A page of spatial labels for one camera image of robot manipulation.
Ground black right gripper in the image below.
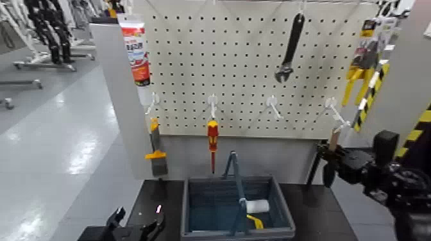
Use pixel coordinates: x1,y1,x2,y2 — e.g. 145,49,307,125
316,142,376,185

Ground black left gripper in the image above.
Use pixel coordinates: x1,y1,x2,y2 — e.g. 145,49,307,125
76,203,167,241

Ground green trowel with wooden handle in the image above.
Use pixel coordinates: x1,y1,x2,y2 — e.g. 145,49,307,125
321,128,342,188

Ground white pegboard hook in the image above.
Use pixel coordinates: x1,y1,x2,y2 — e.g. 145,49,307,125
207,94,219,121
266,95,284,120
324,97,351,134
146,92,161,116

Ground yellow black striped bar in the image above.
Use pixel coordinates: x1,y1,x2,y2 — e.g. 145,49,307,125
351,63,391,133

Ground grey pillar with hazard tape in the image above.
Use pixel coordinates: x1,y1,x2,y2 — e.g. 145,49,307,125
357,0,431,161

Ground red yellow screwdriver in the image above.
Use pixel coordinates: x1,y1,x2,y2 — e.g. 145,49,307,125
207,120,220,175

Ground grey display stand panel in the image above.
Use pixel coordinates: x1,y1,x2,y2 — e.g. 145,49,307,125
89,22,324,184

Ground black adjustable wrench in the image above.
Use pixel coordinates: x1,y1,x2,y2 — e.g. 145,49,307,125
274,12,306,84

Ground beige perforated pegboard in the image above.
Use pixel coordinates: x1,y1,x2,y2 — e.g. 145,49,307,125
133,0,380,140

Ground black white packaged item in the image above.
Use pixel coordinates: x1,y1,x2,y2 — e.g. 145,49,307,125
376,0,411,19

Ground red white sealant tube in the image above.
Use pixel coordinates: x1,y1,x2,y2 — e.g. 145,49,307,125
117,13,151,87

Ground grey robot stand base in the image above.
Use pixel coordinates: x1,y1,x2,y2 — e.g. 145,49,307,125
12,60,78,72

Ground grey floor stand bar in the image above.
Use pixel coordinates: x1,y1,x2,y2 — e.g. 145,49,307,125
0,79,44,90

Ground grey robot on stand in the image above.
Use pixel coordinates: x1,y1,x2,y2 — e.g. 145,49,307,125
69,0,98,62

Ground black humanoid robot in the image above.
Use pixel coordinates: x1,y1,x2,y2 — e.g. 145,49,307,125
24,0,74,65

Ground yellow black machine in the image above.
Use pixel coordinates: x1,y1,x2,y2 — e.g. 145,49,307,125
104,0,125,19

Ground white humanoid robot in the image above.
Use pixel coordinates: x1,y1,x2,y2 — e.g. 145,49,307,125
0,0,46,65

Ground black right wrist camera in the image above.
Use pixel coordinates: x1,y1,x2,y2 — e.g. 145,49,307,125
373,130,400,167

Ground grey scraper with yellow handle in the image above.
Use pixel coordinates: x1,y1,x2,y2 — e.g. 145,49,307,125
144,117,169,177

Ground grey blue crate with handle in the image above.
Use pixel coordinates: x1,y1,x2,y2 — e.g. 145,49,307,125
180,150,296,241

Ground white paint roller yellow handle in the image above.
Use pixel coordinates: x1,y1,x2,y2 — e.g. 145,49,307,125
246,199,271,230

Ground yellow handled pliers in packaging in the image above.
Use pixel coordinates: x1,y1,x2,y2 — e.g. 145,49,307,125
341,18,393,108

